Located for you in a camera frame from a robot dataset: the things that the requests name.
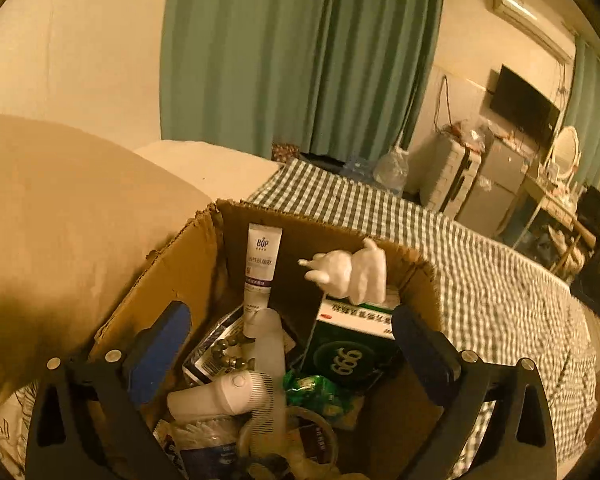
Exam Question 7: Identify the green candy packet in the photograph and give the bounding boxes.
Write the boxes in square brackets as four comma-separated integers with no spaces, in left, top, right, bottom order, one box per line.
[282,370,353,418]

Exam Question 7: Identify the narrow green curtain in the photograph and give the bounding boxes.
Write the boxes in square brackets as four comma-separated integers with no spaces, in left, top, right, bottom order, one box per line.
[562,35,600,191]

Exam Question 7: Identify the dark beaded bracelet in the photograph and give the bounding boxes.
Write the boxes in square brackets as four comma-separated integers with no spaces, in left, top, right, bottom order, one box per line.
[207,332,256,372]

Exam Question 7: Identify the large clear water bottle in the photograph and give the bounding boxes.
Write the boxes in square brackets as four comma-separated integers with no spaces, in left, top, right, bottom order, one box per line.
[373,145,410,196]

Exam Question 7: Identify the beige pillow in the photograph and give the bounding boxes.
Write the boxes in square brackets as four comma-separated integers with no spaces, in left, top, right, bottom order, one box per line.
[0,112,216,411]

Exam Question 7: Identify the white ribbed suitcase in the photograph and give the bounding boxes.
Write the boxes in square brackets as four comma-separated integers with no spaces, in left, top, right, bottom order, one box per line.
[420,135,483,216]

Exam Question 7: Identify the green checkered bed sheet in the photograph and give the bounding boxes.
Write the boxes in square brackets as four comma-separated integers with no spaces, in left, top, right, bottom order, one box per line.
[245,157,598,476]

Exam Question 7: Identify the white patterned duvet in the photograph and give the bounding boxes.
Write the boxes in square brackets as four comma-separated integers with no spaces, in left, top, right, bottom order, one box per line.
[0,380,46,466]

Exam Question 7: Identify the wide green curtain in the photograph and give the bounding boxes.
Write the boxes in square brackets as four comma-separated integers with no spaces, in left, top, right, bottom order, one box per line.
[160,0,447,161]

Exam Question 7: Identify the white cylindrical bottle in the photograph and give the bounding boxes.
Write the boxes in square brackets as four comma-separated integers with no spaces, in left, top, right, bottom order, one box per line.
[167,372,261,418]

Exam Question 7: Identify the brown cardboard box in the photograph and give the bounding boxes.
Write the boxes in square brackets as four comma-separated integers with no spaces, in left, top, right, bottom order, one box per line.
[87,199,461,480]

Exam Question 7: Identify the clear plastic ring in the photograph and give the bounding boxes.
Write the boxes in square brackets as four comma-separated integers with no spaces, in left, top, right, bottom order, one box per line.
[237,405,338,472]

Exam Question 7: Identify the white pillow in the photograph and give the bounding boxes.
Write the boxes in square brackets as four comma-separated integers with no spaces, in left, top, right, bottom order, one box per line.
[135,140,283,201]

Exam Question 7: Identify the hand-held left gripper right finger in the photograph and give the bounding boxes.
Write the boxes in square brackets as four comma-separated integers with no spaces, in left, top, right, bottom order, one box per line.
[391,304,558,480]

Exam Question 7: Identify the hanging wall cable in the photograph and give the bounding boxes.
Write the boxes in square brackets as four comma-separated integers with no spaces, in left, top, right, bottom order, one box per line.
[434,75,453,136]

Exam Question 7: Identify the black wall television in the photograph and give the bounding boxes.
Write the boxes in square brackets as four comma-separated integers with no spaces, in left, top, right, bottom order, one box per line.
[490,64,561,138]

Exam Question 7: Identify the white oval vanity mirror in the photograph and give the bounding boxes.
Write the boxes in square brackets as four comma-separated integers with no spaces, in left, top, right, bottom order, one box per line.
[550,126,580,181]

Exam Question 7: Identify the white animal figurine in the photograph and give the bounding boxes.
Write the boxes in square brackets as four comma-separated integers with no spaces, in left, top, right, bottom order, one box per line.
[298,238,387,306]

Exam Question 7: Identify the white toothpaste tube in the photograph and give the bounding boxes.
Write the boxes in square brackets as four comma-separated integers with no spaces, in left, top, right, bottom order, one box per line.
[242,223,284,339]

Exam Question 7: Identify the blue plastic bag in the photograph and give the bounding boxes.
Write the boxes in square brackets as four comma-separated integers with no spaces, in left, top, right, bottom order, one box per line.
[342,156,381,183]

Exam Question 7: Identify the green medicine box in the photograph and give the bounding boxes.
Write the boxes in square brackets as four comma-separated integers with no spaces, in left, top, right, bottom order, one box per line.
[300,296,406,388]

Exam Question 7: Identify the white vanity table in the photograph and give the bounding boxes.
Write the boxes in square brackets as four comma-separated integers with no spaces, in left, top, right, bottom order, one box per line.
[515,175,596,271]

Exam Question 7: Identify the black white printed box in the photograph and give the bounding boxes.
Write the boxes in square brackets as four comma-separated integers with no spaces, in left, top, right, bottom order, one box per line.
[182,310,253,386]

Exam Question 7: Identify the white air conditioner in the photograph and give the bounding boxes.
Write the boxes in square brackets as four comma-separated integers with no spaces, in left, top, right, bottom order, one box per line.
[492,0,576,61]

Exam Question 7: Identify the plastic tissue pack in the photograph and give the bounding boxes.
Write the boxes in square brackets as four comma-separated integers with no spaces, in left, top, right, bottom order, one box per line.
[155,415,246,480]

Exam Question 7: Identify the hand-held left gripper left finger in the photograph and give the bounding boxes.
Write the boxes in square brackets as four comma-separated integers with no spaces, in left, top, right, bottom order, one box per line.
[25,300,193,480]

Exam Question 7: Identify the translucent white bottle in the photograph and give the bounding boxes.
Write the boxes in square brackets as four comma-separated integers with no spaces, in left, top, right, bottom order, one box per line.
[250,308,291,441]

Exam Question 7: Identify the grey small fridge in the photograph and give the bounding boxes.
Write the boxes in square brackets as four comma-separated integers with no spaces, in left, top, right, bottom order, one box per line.
[455,137,536,226]

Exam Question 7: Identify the black chair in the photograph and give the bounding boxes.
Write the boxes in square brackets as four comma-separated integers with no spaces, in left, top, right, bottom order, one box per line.
[570,186,600,291]

